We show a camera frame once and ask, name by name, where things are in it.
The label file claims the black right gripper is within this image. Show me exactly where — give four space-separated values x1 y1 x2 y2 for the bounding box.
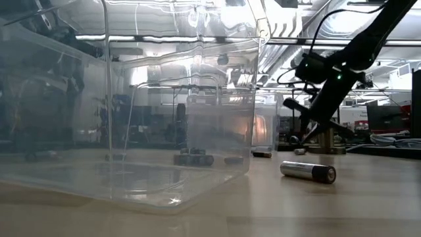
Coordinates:
283 67 360 145

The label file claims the clear plastic storage bin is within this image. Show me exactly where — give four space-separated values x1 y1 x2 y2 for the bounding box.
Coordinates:
251 92 281 153
0 0 272 215

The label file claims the brass cylinder stand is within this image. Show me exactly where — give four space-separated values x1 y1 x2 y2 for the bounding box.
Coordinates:
308 126 347 155

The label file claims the black flat platform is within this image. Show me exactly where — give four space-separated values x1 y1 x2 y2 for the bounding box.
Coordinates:
345 144 421 161

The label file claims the dark computer monitor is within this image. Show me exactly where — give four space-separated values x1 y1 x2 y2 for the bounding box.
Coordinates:
366 104 412 132

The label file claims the overhead light bar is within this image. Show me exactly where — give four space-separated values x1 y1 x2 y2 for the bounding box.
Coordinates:
75 34 421 47

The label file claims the black ceiling mounted camera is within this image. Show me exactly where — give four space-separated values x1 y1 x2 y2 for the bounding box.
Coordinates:
357 72 375 90

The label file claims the white cable bundle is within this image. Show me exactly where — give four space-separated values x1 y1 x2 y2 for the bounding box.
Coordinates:
370 132 421 149

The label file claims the black vertical post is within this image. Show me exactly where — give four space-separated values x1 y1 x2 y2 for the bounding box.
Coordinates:
410 68 421 139

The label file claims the black right camera cable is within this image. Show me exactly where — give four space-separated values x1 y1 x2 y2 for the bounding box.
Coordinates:
309 3 387 57

